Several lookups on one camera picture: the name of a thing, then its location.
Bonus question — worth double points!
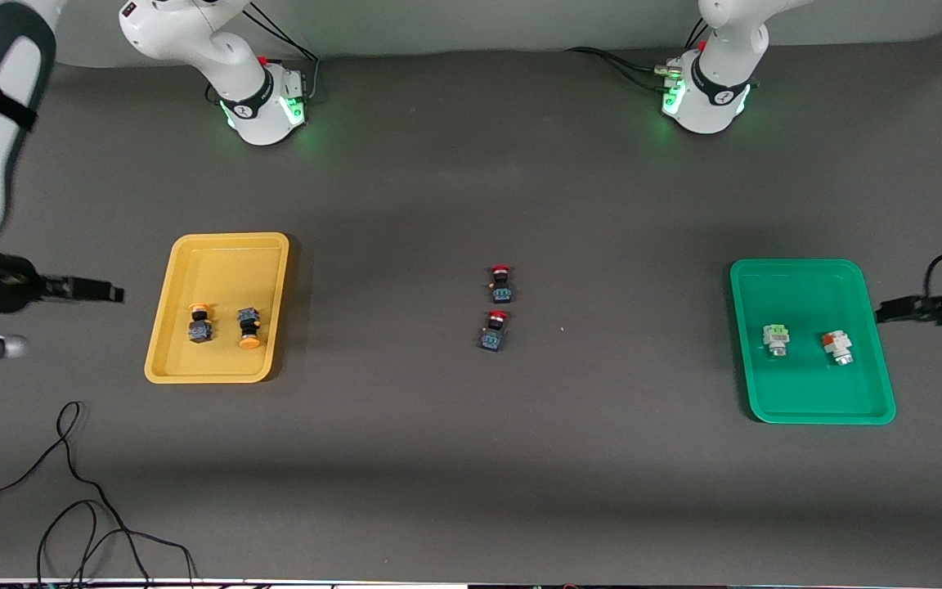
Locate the white push button orange mark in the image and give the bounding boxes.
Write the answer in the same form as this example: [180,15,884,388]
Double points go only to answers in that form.
[821,330,855,366]

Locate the green plastic tray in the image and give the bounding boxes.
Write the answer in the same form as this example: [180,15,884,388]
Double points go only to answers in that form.
[729,259,897,425]

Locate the yellow plastic tray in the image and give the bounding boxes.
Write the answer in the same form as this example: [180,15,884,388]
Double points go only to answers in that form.
[144,232,290,384]

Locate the dark grey table mat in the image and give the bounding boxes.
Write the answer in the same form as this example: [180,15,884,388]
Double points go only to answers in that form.
[0,33,942,587]

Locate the loose thin black cable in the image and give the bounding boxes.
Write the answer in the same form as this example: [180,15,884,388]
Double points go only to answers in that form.
[0,401,199,587]

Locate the black right arm base cables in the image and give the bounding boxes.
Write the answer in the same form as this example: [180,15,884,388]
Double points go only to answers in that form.
[205,4,321,106]

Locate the black arm base cables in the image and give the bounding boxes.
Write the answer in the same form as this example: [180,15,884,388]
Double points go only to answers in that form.
[565,16,713,92]
[205,4,321,106]

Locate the black left arm base cables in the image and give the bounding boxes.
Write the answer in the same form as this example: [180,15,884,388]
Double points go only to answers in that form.
[565,16,713,92]

